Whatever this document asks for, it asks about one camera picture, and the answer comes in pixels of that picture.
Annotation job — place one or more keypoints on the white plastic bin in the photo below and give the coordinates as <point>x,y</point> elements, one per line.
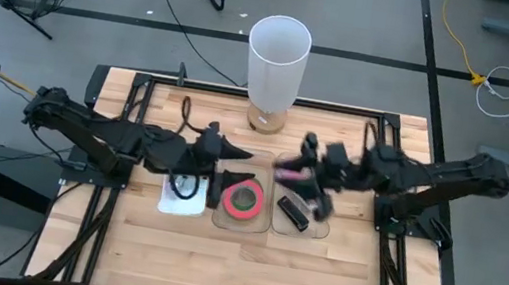
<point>184,208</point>

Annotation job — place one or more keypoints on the white paper cup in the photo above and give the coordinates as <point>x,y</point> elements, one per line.
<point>274,75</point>

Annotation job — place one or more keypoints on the pink tape roll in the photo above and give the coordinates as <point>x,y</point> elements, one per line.
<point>227,199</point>

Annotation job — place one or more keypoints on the clear plastic bin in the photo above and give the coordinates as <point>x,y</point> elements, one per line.
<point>266,215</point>
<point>317,230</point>

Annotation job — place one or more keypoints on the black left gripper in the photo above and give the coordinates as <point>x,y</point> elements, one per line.
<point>207,155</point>

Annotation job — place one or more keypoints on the black aluminium table frame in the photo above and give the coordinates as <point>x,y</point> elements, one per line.
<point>192,86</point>

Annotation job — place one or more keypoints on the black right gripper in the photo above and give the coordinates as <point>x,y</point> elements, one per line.
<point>329,166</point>

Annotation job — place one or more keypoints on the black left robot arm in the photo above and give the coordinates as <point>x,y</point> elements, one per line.
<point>85,125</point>

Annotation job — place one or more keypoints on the black stapler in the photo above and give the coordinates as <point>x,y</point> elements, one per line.
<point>293,214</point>

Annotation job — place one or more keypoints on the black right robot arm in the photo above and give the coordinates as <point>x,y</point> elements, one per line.
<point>457,175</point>

